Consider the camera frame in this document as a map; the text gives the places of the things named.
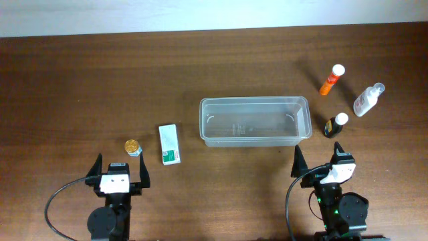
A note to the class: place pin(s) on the white lotion bottle clear cap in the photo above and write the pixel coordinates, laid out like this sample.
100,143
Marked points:
368,99

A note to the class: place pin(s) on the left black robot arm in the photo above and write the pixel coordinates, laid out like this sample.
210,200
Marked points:
112,221

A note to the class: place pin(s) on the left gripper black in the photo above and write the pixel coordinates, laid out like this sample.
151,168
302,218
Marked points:
93,177

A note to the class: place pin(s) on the white green medicine box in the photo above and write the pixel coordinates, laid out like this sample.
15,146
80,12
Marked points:
169,144

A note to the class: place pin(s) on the orange tube white cap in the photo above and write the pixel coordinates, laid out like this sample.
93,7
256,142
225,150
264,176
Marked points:
337,71

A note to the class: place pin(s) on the dark bottle white cap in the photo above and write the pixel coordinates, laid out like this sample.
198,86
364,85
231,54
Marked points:
335,125

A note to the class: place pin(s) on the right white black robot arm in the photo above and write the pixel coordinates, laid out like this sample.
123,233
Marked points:
343,214

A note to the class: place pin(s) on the small jar gold lid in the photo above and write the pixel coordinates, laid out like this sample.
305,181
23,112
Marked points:
133,148

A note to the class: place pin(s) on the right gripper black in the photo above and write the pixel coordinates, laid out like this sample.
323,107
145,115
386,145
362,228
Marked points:
299,166

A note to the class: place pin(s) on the clear plastic container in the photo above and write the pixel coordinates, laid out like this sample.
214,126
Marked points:
263,121

